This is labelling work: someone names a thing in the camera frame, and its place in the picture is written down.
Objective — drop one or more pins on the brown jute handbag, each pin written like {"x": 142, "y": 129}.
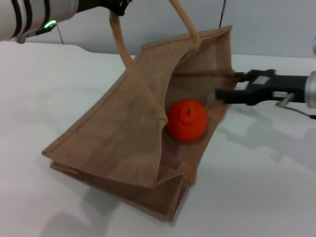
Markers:
{"x": 118, "y": 138}

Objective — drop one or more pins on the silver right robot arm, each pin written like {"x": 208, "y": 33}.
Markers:
{"x": 311, "y": 89}

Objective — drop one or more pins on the orange fruit with stem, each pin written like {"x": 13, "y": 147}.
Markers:
{"x": 190, "y": 128}

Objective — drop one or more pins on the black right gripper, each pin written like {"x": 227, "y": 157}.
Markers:
{"x": 271, "y": 86}

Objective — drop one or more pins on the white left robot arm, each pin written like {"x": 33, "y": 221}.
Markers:
{"x": 61, "y": 7}

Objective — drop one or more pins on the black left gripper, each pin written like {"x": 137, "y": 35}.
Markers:
{"x": 96, "y": 3}

